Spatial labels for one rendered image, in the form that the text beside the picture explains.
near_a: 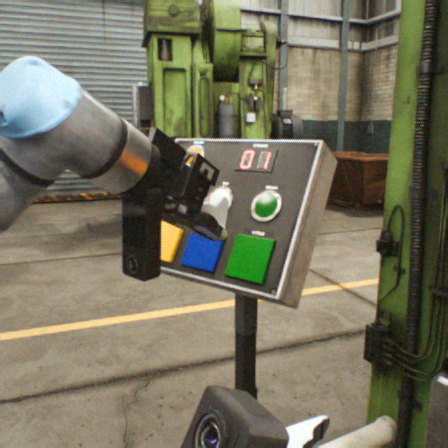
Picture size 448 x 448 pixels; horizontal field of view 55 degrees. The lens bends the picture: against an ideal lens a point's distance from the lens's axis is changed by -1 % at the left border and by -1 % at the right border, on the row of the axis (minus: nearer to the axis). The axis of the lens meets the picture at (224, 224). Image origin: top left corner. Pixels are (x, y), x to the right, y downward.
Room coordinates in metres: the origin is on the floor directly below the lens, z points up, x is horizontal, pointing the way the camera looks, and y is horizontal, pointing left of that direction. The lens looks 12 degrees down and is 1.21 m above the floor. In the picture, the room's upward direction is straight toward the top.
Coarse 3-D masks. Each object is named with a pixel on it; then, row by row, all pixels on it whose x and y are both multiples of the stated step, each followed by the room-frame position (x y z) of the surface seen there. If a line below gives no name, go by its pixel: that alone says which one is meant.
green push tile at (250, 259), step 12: (240, 240) 0.71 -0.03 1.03; (252, 240) 0.70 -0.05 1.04; (264, 240) 0.69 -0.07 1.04; (240, 252) 0.70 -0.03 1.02; (252, 252) 0.69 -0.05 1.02; (264, 252) 0.68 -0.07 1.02; (228, 264) 0.70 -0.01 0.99; (240, 264) 0.69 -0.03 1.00; (252, 264) 0.68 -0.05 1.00; (264, 264) 0.67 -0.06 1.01; (228, 276) 0.69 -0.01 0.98; (240, 276) 0.68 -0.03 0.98; (252, 276) 0.67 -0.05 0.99; (264, 276) 0.66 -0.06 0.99
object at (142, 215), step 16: (144, 192) 0.49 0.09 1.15; (160, 192) 0.50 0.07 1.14; (128, 208) 0.50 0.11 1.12; (144, 208) 0.49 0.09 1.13; (160, 208) 0.50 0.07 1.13; (128, 224) 0.50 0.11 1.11; (144, 224) 0.49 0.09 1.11; (160, 224) 0.50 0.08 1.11; (128, 240) 0.51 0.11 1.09; (144, 240) 0.49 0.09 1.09; (160, 240) 0.50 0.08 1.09; (128, 256) 0.50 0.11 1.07; (144, 256) 0.49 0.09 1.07; (160, 256) 0.50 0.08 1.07; (128, 272) 0.50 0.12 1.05; (144, 272) 0.49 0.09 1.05; (160, 272) 0.51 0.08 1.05
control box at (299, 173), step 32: (224, 160) 0.84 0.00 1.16; (256, 160) 0.79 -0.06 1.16; (288, 160) 0.76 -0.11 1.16; (320, 160) 0.74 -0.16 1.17; (256, 192) 0.76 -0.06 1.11; (288, 192) 0.72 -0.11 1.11; (320, 192) 0.74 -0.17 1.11; (256, 224) 0.72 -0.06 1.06; (288, 224) 0.69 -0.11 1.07; (224, 256) 0.72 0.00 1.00; (288, 256) 0.66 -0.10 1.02; (224, 288) 0.74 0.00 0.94; (256, 288) 0.66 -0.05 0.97; (288, 288) 0.66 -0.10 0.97
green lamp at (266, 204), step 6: (258, 198) 0.75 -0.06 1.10; (264, 198) 0.74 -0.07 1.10; (270, 198) 0.73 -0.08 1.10; (276, 198) 0.73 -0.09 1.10; (258, 204) 0.74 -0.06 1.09; (264, 204) 0.73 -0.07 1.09; (270, 204) 0.73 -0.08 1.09; (276, 204) 0.72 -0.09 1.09; (258, 210) 0.73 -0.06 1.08; (264, 210) 0.73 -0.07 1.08; (270, 210) 0.72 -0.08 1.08; (264, 216) 0.72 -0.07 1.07
